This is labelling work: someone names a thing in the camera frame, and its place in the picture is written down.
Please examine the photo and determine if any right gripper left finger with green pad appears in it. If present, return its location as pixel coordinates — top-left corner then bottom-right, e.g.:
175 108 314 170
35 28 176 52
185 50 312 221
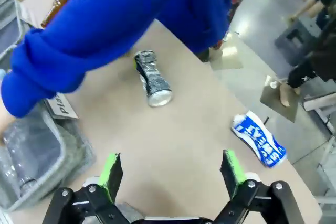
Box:
45 152 144 224

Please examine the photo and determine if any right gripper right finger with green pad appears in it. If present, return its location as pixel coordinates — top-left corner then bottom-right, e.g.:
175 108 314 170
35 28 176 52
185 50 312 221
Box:
207 149 300 224

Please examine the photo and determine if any clear plastic bottle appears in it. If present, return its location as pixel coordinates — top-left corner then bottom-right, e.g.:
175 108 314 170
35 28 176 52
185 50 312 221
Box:
0 123 61 196

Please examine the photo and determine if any person's right blue-sleeved forearm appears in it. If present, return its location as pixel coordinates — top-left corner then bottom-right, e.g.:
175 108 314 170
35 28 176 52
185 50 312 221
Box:
1 0 192 119

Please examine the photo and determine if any crushed blue white can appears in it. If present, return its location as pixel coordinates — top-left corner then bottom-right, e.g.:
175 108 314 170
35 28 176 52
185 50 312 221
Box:
230 110 287 168

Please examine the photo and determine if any grey basket with label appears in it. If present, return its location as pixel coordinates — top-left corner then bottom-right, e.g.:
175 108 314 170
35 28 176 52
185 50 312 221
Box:
0 98 97 212

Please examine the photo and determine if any crushed black silver can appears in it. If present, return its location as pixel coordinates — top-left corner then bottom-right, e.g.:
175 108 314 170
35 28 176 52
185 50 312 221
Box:
133 49 174 108

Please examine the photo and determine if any person's right hand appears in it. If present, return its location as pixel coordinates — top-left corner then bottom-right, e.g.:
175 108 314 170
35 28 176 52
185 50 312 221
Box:
0 100 17 146

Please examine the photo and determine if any large metal floor plate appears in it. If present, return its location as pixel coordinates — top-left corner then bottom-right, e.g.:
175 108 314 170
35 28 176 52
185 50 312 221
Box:
259 75 300 123

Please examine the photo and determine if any white label card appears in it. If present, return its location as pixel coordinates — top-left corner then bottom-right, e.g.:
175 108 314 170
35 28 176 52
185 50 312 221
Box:
43 91 79 121

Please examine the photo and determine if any small metal floor plate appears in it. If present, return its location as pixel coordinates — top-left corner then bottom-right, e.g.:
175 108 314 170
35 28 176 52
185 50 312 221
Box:
209 47 244 71

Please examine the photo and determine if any bystander in black clothes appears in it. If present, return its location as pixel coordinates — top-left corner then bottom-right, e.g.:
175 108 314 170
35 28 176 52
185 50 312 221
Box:
278 11 336 108

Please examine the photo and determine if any grey plastic stool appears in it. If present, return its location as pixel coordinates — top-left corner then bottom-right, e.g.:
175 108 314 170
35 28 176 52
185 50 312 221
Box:
274 18 321 65

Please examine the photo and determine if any person's blue sweater torso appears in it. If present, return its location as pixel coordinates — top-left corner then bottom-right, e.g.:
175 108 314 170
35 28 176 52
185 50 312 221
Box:
157 0 235 55

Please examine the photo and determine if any brown glass bottle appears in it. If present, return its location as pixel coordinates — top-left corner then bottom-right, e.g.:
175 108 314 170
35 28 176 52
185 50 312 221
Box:
40 0 81 29

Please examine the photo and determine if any white metal frame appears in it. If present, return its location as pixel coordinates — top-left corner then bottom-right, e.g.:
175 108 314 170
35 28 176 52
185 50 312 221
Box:
303 94 336 132

